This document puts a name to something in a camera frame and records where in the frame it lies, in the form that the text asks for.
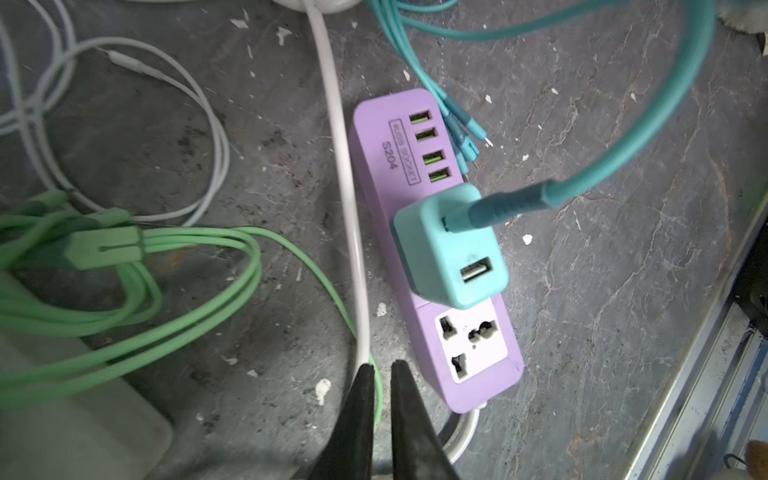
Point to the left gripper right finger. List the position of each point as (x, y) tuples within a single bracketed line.
[(416, 451)]

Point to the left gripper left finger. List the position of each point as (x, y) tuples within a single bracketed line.
[(348, 453)]

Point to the purple power strip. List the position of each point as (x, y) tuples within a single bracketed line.
[(402, 153)]

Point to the teal charger plug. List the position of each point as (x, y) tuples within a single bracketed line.
[(455, 269)]

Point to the white pastel power strip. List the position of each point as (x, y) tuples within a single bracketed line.
[(109, 432)]

